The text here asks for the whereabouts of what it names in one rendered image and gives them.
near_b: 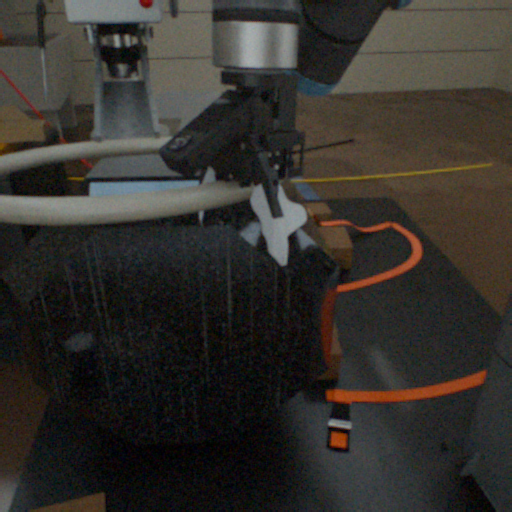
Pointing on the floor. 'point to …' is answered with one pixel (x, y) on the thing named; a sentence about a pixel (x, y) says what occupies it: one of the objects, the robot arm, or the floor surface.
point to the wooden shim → (78, 505)
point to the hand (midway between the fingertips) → (235, 248)
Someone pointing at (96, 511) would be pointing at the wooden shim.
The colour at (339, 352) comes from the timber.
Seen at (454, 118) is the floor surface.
